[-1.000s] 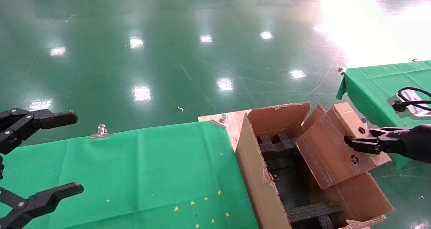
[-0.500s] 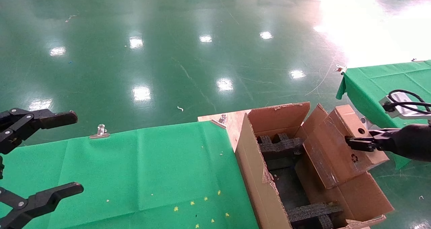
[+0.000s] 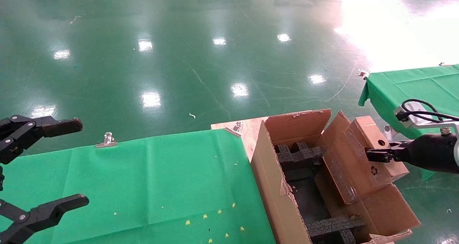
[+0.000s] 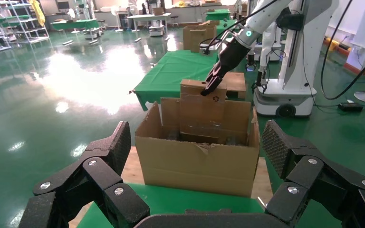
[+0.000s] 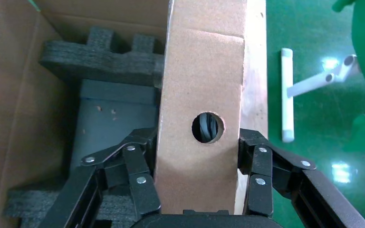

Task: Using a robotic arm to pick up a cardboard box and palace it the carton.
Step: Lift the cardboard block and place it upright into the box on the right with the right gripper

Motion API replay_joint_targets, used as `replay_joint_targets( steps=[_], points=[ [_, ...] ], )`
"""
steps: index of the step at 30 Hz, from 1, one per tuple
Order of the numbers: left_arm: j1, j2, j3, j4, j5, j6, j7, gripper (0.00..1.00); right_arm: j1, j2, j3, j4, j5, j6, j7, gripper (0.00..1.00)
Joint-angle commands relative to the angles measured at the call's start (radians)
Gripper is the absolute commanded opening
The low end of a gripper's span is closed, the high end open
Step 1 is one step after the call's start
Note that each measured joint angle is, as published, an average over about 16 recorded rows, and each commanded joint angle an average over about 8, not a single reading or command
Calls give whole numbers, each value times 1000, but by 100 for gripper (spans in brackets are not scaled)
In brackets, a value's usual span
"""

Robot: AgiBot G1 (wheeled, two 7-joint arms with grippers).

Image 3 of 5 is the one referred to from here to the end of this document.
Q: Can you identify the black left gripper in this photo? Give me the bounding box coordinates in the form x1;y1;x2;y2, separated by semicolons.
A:
0;116;90;244

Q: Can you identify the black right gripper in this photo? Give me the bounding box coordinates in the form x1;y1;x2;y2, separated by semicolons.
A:
366;133;458;173

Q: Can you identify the small brown cardboard box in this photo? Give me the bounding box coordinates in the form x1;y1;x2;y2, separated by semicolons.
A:
322;116;410;205

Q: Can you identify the large open cardboard carton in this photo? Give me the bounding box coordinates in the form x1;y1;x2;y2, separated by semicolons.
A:
250;109;421;244

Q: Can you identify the grey table leg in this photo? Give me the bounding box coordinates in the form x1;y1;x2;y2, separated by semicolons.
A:
384;125;398;141

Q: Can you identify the small green tablecloth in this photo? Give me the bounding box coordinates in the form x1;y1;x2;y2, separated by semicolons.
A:
358;64;459;182

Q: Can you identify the black foam insert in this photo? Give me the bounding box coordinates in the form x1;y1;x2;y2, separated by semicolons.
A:
274;141;328;172
307;215;365;244

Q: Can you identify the large green tablecloth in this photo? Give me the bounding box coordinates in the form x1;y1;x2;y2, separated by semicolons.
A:
0;129;276;244

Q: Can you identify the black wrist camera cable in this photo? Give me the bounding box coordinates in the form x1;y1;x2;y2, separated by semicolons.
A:
401;99;459;122

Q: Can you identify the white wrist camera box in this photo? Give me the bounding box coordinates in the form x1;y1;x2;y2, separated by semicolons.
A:
394;104;432;128

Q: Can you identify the silver camera mounting bracket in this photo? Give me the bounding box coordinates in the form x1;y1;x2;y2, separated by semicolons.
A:
423;119;459;135

